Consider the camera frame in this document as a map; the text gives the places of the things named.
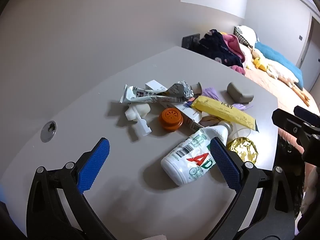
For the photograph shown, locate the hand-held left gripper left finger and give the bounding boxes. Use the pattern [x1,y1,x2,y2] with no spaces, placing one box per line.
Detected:
[26,137,118,240]

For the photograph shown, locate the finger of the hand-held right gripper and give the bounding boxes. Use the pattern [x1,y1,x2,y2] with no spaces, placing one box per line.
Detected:
[293,105,320,128]
[272,108,307,145]

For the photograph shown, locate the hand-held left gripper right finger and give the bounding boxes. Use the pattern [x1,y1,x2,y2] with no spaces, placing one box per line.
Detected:
[202,137,299,240]

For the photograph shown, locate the white plastic bottle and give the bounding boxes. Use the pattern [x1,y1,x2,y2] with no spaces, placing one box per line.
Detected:
[161,121,233,186]

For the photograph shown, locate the white foam with plastic piece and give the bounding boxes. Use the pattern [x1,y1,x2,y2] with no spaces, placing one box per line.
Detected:
[124,104,152,137]

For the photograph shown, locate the purple plastic bag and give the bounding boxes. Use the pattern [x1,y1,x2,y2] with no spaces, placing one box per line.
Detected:
[201,87,253,110]

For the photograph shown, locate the gold foil ball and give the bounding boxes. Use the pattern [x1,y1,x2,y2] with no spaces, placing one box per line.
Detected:
[226,136,258,165]

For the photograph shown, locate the bed with orange sheet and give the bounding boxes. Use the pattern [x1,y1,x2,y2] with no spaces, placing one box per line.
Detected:
[244,55,320,135]

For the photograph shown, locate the clear plastic cup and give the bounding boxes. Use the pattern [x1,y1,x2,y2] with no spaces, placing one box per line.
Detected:
[231,126,252,143]

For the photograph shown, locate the white plush goose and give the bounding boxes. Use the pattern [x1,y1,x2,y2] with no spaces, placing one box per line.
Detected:
[266,61,310,105]

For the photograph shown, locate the beige crumpled paper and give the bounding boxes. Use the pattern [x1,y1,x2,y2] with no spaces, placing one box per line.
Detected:
[201,115,220,128]

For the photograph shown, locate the white door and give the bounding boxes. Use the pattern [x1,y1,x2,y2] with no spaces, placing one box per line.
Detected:
[300,15,320,95]

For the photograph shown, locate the yellow packet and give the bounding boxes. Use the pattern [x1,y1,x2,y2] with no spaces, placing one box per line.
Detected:
[190,95,259,132]

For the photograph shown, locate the grey block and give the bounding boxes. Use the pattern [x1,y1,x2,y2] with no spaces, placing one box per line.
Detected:
[227,82,254,103]

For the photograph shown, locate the long white carton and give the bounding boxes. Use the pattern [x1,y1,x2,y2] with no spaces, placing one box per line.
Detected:
[160,101,204,130]

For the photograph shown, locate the yellow plush toy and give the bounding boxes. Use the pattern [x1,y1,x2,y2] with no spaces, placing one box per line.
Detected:
[252,56,269,71]

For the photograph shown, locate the orange round cap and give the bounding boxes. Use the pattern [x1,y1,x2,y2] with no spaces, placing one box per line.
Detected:
[159,108,184,132]

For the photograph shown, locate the white crumpled tube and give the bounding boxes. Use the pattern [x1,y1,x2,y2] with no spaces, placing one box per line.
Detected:
[119,85,170,104]

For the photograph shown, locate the cream plush toy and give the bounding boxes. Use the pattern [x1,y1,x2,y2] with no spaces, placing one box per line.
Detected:
[244,45,258,68]

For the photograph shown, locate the small grey cup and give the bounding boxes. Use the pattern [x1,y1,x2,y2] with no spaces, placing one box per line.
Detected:
[190,82,203,94]

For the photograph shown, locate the silver foil wrapper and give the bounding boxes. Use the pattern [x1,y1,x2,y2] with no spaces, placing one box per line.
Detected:
[155,80,194,103]

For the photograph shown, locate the checkered pillow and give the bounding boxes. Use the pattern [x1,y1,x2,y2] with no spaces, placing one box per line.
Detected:
[234,27,253,46]

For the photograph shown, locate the small white box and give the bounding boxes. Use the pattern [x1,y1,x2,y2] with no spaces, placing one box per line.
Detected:
[145,80,168,92]

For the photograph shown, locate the pink clothing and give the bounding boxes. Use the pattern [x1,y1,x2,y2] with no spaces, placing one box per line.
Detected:
[222,34,247,75]

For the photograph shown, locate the white pillow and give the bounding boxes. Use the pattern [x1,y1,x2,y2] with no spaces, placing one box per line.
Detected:
[235,25,258,47]

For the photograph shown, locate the dark blue clothing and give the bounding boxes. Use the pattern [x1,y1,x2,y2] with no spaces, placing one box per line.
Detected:
[190,29,244,68]

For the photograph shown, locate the metal cable grommet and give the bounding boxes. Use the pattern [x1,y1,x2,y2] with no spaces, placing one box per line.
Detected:
[40,121,57,143]

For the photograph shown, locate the black wall panel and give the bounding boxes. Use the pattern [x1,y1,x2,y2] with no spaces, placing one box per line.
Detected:
[182,33,200,49]

